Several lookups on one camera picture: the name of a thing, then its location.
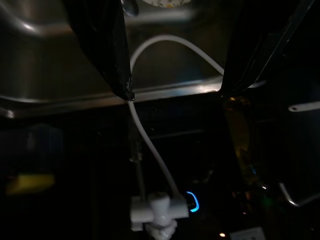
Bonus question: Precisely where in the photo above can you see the white plastic faucet valve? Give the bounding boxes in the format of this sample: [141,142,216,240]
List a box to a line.
[130,192,190,240]

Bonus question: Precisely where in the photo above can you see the white flexible hose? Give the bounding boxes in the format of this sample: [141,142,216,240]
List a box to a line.
[128,34,226,201]

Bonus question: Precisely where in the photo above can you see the yellow sponge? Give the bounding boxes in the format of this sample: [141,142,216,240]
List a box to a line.
[4,173,56,196]

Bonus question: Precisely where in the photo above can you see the black appliance with blue light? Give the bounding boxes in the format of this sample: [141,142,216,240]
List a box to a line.
[186,191,201,213]

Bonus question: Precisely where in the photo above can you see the stainless steel sink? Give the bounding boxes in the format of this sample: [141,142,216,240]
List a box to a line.
[0,0,273,120]

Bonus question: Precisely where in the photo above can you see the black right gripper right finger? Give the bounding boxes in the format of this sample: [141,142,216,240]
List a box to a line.
[219,0,311,98]

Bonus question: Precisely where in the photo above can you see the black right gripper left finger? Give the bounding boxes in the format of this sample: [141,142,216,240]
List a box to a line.
[63,0,136,102]

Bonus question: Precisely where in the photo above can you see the white utensil handle with hole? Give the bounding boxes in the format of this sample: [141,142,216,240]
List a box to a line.
[288,101,320,112]

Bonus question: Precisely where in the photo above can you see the white wall socket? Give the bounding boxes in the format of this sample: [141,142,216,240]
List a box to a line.
[229,226,266,240]

